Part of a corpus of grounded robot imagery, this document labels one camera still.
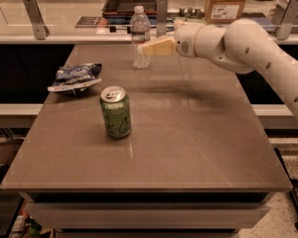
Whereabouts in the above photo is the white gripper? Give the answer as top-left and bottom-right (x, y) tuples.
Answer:
(137, 20), (204, 58)

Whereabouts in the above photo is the clear plastic water bottle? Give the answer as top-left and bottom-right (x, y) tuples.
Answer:
(130, 5), (150, 69)

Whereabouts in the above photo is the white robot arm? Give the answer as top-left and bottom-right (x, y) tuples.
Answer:
(136, 19), (298, 121)

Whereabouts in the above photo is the cardboard box with label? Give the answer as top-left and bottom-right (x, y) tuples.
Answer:
(204, 0), (246, 24)

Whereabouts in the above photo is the orange rimmed dark tray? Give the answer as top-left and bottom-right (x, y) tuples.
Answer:
(102, 0), (157, 17)

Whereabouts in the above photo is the green soda can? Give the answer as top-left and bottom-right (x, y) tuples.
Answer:
(99, 86), (131, 139)

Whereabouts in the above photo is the blue chip bag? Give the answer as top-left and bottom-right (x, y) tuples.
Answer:
(48, 63), (102, 94)

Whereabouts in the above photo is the grey table drawer unit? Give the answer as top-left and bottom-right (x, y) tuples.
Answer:
(25, 201), (269, 231)

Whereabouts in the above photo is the middle metal glass bracket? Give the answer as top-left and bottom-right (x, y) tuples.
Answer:
(156, 0), (168, 37)

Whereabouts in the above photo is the metal glass bracket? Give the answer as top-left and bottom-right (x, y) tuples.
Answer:
(22, 0), (50, 40)
(156, 0), (168, 37)
(274, 0), (298, 41)

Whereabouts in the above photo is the right metal glass bracket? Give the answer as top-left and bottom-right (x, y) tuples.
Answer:
(274, 0), (298, 41)

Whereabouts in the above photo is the left metal glass bracket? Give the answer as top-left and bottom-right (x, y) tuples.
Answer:
(22, 0), (50, 40)

